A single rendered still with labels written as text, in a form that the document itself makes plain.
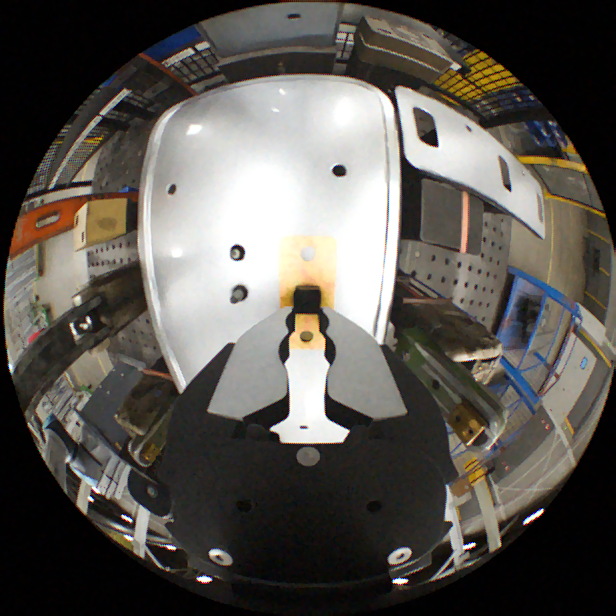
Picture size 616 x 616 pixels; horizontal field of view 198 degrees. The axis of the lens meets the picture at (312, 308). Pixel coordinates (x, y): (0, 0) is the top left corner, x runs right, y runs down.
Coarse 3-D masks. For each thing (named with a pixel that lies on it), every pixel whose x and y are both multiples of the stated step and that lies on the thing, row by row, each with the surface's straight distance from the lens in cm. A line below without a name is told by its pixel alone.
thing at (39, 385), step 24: (72, 312) 19; (48, 336) 19; (72, 336) 21; (96, 336) 20; (24, 360) 20; (48, 360) 21; (72, 360) 20; (24, 384) 21; (48, 384) 20; (24, 408) 22
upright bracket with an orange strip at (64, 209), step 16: (112, 192) 25; (128, 192) 26; (48, 208) 21; (64, 208) 22; (80, 208) 22; (16, 224) 21; (32, 224) 21; (48, 224) 21; (64, 224) 21; (16, 240) 20; (32, 240) 20; (16, 256) 21
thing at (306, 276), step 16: (288, 240) 13; (304, 240) 13; (320, 240) 13; (288, 256) 14; (320, 256) 14; (336, 256) 14; (288, 272) 14; (304, 272) 14; (320, 272) 14; (336, 272) 14; (288, 288) 14; (304, 288) 13; (320, 288) 14; (288, 304) 14; (304, 304) 14; (320, 304) 13; (304, 320) 15; (320, 336) 15
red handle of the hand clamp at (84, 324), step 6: (90, 312) 21; (78, 318) 21; (84, 318) 20; (90, 318) 20; (72, 324) 22; (78, 324) 21; (84, 324) 20; (90, 324) 20; (96, 324) 21; (42, 330) 27; (72, 330) 22; (78, 330) 21; (84, 330) 21; (90, 330) 20; (30, 336) 31; (36, 336) 28; (30, 342) 30
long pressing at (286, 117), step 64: (192, 128) 20; (256, 128) 17; (320, 128) 16; (384, 128) 17; (192, 192) 17; (256, 192) 15; (320, 192) 14; (384, 192) 15; (192, 256) 17; (256, 256) 15; (384, 256) 15; (192, 320) 19; (256, 320) 16; (384, 320) 17; (320, 384) 20
